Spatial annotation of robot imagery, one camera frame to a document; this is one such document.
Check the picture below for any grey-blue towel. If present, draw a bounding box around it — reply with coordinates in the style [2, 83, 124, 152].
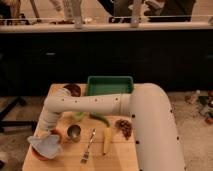
[27, 134, 61, 159]

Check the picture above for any red bowl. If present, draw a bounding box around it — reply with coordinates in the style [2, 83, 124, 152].
[31, 130, 62, 161]

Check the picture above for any green chili pepper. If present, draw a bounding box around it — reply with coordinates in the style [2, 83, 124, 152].
[89, 113, 110, 127]

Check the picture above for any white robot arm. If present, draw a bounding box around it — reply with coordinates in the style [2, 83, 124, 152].
[37, 83, 186, 171]

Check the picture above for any light green vegetable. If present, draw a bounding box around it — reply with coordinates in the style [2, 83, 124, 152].
[73, 112, 85, 122]

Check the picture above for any silver metal cup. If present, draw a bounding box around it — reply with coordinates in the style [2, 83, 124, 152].
[67, 125, 81, 143]

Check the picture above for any green plastic tray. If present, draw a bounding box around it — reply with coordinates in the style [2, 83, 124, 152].
[86, 76, 134, 96]

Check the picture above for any brown grape bunch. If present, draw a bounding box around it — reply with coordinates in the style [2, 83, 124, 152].
[115, 119, 132, 139]

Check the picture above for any black cabinet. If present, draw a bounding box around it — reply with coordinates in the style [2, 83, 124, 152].
[0, 30, 213, 96]

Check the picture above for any black chair base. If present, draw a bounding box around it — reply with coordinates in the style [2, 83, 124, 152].
[0, 96, 38, 134]

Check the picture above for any silver fork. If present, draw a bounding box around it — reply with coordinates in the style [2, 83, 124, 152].
[81, 129, 96, 163]

